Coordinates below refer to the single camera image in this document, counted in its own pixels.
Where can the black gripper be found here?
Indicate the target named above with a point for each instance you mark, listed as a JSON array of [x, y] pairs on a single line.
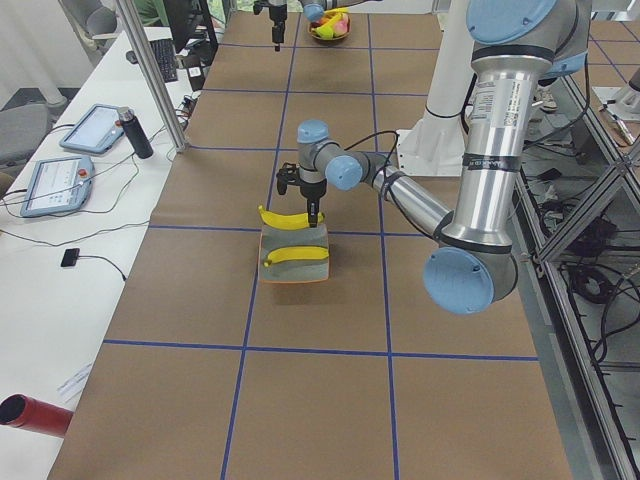
[[312, 192], [275, 16]]

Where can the yellow banana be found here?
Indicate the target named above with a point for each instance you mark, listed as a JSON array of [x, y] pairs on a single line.
[[296, 253], [287, 222]]

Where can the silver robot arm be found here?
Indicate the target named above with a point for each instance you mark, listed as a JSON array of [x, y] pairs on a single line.
[[516, 44], [314, 10]]

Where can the woven wicker basket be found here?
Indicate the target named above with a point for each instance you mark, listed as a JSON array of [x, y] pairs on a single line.
[[328, 19]]

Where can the grey square plate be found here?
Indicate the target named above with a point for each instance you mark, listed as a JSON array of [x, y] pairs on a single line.
[[293, 271]]

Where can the red apple upper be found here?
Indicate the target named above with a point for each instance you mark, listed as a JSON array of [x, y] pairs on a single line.
[[340, 26]]

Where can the black monitor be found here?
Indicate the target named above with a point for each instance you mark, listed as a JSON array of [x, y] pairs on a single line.
[[192, 29]]

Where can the black keyboard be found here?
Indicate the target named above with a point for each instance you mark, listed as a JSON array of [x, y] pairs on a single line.
[[164, 54]]

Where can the black cylinder device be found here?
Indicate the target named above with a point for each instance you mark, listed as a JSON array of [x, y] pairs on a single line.
[[134, 132]]

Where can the upper teach pendant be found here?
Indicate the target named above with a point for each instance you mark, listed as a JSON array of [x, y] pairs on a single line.
[[96, 132]]

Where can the teach pendant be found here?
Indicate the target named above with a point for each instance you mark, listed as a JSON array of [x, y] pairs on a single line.
[[59, 185], [96, 132]]

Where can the small black puck device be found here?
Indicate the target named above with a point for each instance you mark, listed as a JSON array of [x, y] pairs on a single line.
[[70, 257]]

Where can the lower teach pendant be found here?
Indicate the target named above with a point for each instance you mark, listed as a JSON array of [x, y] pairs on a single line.
[[59, 185]]

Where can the red cylinder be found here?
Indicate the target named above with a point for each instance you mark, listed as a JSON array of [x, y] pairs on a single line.
[[23, 412]]

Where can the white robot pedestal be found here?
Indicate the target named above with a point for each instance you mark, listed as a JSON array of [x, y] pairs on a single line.
[[436, 144]]

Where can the aluminium frame post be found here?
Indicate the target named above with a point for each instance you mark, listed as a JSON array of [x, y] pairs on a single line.
[[141, 46]]

